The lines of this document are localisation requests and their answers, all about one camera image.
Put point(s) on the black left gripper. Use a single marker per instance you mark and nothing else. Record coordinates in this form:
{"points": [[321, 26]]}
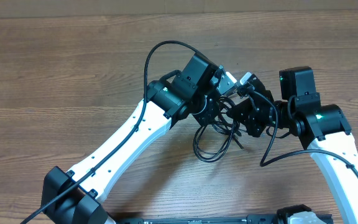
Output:
{"points": [[213, 111]]}

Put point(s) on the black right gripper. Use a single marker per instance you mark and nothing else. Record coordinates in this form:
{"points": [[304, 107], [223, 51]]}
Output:
{"points": [[249, 119]]}

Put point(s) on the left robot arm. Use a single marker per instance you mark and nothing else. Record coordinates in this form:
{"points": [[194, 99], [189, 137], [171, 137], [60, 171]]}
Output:
{"points": [[77, 195]]}

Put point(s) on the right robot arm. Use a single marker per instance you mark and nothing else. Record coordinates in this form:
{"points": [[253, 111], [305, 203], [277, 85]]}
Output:
{"points": [[324, 131]]}

